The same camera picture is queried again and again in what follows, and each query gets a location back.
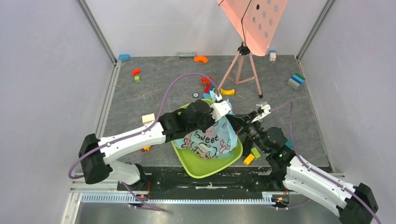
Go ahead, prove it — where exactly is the light blue printed plastic bag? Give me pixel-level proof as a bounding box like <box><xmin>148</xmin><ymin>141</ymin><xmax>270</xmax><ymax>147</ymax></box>
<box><xmin>173</xmin><ymin>90</ymin><xmax>239</xmax><ymax>160</ymax></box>

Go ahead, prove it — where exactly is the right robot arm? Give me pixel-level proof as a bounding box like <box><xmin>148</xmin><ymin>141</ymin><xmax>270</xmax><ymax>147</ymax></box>
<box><xmin>226</xmin><ymin>112</ymin><xmax>379</xmax><ymax>224</ymax></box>

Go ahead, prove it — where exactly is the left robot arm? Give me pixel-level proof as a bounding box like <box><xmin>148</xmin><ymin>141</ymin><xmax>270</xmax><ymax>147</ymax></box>
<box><xmin>78</xmin><ymin>99</ymin><xmax>231</xmax><ymax>190</ymax></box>

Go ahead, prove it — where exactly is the red blue toy brick stack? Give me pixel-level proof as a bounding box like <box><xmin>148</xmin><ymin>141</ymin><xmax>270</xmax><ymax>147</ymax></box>
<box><xmin>202</xmin><ymin>84</ymin><xmax>214</xmax><ymax>99</ymax></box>

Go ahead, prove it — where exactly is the green toy block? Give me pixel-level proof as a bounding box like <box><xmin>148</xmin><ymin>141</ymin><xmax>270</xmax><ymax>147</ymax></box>
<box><xmin>250</xmin><ymin>147</ymin><xmax>261</xmax><ymax>160</ymax></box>

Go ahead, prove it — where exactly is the yellow arch toy block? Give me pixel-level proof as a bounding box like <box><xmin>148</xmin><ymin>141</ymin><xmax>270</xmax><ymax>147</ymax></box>
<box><xmin>220</xmin><ymin>88</ymin><xmax>235</xmax><ymax>96</ymax></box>

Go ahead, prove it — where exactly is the orange toy brick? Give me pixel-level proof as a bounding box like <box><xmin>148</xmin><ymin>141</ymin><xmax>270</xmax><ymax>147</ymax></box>
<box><xmin>200</xmin><ymin>76</ymin><xmax>213</xmax><ymax>85</ymax></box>

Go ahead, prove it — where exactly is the lime green plastic tray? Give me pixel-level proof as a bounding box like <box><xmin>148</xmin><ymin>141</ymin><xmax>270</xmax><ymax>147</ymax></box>
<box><xmin>170</xmin><ymin>98</ymin><xmax>244</xmax><ymax>179</ymax></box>

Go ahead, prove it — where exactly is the teal toy cube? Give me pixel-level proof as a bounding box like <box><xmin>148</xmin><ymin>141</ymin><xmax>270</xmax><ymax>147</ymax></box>
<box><xmin>285</xmin><ymin>141</ymin><xmax>293</xmax><ymax>148</ymax></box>

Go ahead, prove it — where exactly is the white toy brick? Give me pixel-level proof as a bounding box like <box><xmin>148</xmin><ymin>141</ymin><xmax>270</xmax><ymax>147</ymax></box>
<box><xmin>141</xmin><ymin>113</ymin><xmax>156</xmax><ymax>125</ymax></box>

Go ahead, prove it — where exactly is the orange arch toy block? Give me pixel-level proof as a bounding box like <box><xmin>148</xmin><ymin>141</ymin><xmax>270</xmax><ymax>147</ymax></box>
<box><xmin>194</xmin><ymin>56</ymin><xmax>209</xmax><ymax>63</ymax></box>

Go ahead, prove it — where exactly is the yellow red toy car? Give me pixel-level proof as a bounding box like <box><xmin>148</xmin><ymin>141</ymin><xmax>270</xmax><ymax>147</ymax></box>
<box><xmin>141</xmin><ymin>146</ymin><xmax>151</xmax><ymax>152</ymax></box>

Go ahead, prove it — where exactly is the grey blue green brick stack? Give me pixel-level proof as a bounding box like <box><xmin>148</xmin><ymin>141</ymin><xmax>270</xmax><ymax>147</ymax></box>
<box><xmin>287</xmin><ymin>73</ymin><xmax>305</xmax><ymax>90</ymax></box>

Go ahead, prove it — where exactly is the pink tripod stand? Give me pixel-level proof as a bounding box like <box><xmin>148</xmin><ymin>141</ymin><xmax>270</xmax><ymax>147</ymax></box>
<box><xmin>215</xmin><ymin>42</ymin><xmax>263</xmax><ymax>99</ymax></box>

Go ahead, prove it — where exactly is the white blue small brick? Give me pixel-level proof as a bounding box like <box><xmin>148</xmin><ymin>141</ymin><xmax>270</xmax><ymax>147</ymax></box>
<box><xmin>269</xmin><ymin>50</ymin><xmax>276</xmax><ymax>62</ymax></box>

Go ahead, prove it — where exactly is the small green toy cube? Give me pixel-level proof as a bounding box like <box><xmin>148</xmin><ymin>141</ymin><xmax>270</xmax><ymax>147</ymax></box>
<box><xmin>134</xmin><ymin>76</ymin><xmax>141</xmax><ymax>83</ymax></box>

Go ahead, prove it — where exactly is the red semicircle toy block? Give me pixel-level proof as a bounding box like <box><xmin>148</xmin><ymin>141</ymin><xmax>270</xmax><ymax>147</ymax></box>
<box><xmin>131</xmin><ymin>69</ymin><xmax>141</xmax><ymax>76</ymax></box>

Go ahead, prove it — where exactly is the pink perforated board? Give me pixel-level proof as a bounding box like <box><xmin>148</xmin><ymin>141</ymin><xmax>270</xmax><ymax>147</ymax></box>
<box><xmin>217</xmin><ymin>0</ymin><xmax>288</xmax><ymax>56</ymax></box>

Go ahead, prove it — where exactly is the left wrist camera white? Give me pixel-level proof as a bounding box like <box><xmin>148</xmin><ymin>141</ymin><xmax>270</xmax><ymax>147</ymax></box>
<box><xmin>209</xmin><ymin>94</ymin><xmax>232</xmax><ymax>122</ymax></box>

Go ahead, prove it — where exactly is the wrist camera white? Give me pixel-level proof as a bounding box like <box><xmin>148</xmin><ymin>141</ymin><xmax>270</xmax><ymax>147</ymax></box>
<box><xmin>252</xmin><ymin>101</ymin><xmax>271</xmax><ymax>122</ymax></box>
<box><xmin>209</xmin><ymin>94</ymin><xmax>232</xmax><ymax>122</ymax></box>

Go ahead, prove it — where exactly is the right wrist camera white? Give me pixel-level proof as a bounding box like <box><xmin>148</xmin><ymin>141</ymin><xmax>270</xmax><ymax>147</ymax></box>
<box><xmin>252</xmin><ymin>101</ymin><xmax>271</xmax><ymax>122</ymax></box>

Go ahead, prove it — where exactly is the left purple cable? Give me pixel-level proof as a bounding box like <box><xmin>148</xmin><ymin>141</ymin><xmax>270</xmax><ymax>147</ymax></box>
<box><xmin>68</xmin><ymin>72</ymin><xmax>221</xmax><ymax>180</ymax></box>

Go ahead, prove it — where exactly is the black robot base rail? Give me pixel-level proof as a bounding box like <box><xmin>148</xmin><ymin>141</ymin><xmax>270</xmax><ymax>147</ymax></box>
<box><xmin>129</xmin><ymin>167</ymin><xmax>285</xmax><ymax>200</ymax></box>

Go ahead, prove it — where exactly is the grey metal handle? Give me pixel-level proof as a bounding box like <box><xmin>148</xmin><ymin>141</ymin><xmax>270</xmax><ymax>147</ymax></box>
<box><xmin>176</xmin><ymin>51</ymin><xmax>197</xmax><ymax>59</ymax></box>

